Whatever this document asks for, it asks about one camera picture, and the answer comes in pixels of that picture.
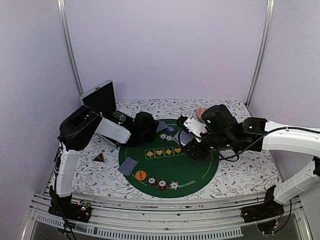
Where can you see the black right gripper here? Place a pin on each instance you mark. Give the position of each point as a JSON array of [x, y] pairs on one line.
[[196, 152]]

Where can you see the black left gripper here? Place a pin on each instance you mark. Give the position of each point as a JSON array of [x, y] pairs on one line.
[[154, 125]]

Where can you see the blue peach 10 chip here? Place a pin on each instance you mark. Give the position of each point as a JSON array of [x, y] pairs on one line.
[[163, 136], [174, 185], [169, 138]]

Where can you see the grey playing card deck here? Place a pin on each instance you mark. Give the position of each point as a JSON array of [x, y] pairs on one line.
[[183, 138]]

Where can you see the purple small blind button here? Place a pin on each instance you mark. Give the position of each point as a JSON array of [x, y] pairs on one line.
[[170, 129]]

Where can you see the blue checkered playing card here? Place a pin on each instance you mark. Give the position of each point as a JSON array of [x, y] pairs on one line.
[[127, 167]]

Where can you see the orange big blind button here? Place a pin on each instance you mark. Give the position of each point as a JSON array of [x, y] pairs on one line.
[[140, 175]]

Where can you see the black triangular all-in marker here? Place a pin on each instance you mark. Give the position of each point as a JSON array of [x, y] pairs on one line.
[[99, 158]]

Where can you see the red black 100 chip stack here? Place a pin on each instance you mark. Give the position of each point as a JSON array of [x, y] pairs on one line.
[[151, 181]]

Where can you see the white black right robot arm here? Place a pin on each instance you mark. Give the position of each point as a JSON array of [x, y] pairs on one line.
[[219, 130]]

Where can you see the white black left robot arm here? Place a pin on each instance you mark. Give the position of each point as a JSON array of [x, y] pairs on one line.
[[76, 132]]

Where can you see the green poker chip row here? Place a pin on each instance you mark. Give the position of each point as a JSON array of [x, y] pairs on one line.
[[119, 116]]

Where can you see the red patterned small bowl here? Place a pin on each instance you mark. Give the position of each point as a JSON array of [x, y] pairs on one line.
[[199, 113]]

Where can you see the round green poker mat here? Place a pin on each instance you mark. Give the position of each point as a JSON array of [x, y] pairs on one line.
[[165, 160]]

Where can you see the aluminium poker chip case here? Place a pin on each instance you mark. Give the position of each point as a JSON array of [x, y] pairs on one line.
[[101, 99]]

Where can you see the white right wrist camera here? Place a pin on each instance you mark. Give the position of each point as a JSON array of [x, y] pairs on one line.
[[196, 128]]

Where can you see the aluminium front rail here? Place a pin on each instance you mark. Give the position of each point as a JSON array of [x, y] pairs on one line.
[[185, 219]]

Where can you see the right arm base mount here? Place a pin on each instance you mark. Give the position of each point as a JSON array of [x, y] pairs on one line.
[[267, 209]]

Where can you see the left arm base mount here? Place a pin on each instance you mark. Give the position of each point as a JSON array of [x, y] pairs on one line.
[[80, 211]]

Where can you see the left aluminium frame post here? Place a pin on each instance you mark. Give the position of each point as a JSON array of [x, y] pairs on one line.
[[61, 7]]

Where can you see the aluminium frame post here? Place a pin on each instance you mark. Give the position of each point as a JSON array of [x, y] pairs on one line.
[[61, 7], [270, 4]]

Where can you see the right aluminium frame post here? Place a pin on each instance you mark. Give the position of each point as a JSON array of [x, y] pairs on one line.
[[270, 4]]

